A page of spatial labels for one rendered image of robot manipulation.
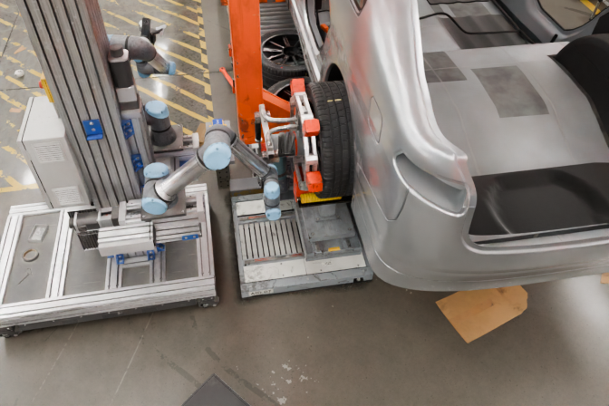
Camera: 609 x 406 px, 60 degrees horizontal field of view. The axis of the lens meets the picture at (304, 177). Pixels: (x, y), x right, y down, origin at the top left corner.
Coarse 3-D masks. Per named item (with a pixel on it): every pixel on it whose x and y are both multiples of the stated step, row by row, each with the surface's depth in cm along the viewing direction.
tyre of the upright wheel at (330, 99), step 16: (320, 96) 276; (336, 96) 276; (320, 112) 270; (336, 112) 272; (320, 128) 269; (336, 128) 269; (352, 128) 270; (320, 144) 274; (336, 144) 269; (352, 144) 270; (336, 160) 271; (352, 160) 273; (336, 176) 276; (352, 176) 278; (320, 192) 290; (336, 192) 288; (352, 192) 294
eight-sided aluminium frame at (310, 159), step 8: (296, 96) 285; (304, 96) 285; (296, 104) 284; (304, 104) 284; (312, 136) 273; (304, 144) 272; (312, 144) 274; (304, 152) 275; (296, 160) 322; (304, 160) 275; (312, 160) 273; (296, 168) 318; (304, 168) 280; (296, 176) 317; (304, 176) 284; (304, 184) 287
